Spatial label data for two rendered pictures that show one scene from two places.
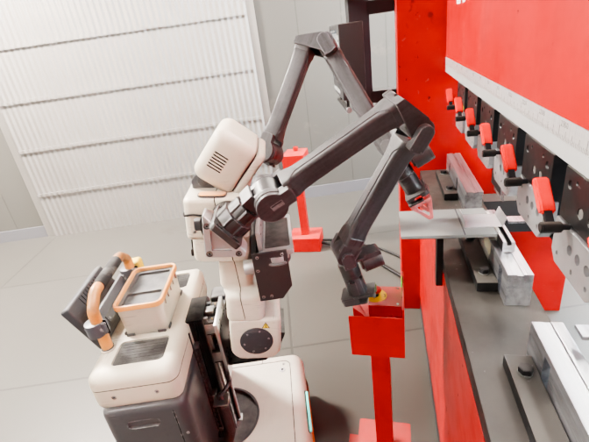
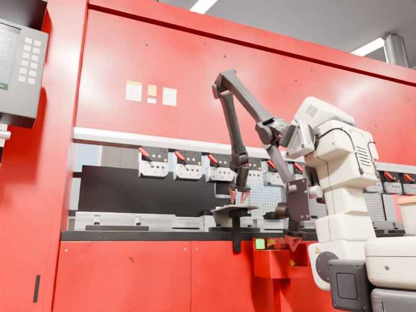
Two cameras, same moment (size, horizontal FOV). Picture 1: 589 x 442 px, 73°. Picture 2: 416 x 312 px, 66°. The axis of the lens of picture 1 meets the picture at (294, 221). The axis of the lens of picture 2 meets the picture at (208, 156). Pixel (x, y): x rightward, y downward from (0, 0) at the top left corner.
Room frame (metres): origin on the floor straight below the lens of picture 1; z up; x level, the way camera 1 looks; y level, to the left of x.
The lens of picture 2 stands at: (2.23, 0.87, 0.79)
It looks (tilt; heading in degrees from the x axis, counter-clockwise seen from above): 16 degrees up; 234
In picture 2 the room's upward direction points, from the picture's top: 1 degrees counter-clockwise
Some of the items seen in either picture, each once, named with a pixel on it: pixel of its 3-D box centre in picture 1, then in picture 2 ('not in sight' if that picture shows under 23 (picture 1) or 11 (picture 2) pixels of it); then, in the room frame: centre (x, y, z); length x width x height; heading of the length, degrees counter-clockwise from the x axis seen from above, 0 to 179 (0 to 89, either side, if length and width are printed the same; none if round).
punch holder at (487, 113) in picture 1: (500, 132); (218, 168); (1.07, -0.60, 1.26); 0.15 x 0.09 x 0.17; 165
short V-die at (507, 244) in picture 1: (499, 230); not in sight; (1.00, -0.59, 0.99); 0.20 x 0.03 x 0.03; 165
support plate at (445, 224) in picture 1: (443, 223); (234, 209); (1.08, -0.46, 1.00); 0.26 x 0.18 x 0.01; 75
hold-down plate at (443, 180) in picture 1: (445, 184); (117, 228); (1.64, -0.70, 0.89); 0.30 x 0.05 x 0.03; 165
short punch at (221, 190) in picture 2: (500, 180); (223, 189); (1.04, -0.60, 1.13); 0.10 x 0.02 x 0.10; 165
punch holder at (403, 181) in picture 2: not in sight; (407, 184); (-0.48, -0.20, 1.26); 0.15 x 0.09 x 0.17; 165
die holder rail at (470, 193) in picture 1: (462, 180); (127, 223); (1.57, -0.74, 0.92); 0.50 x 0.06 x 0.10; 165
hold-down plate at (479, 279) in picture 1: (476, 258); (234, 229); (1.02, -0.53, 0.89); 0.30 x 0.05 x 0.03; 165
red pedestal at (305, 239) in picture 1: (301, 199); not in sight; (2.89, -0.08, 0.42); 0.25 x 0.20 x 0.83; 75
